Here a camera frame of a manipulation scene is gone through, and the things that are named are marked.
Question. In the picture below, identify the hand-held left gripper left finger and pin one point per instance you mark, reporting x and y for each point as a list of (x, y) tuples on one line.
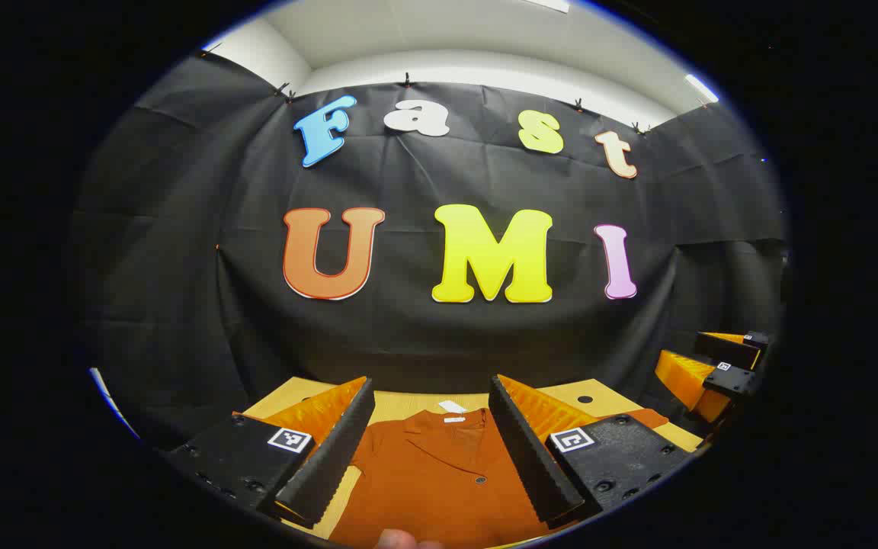
[(332, 457)]

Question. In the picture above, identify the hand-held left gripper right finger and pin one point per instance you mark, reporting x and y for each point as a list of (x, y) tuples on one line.
[(530, 457)]

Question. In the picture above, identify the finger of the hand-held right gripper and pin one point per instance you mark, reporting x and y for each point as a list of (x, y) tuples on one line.
[(728, 351), (683, 377)]

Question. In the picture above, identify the orange jacket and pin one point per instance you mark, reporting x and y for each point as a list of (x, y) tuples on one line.
[(439, 488)]

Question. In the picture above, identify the white paper hang tag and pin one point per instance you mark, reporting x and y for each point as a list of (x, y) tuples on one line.
[(452, 406)]

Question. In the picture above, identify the black backdrop cloth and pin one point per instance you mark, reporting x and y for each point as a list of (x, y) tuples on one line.
[(408, 335)]

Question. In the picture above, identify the ceiling light panel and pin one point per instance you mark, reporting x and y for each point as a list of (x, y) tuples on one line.
[(702, 88)]

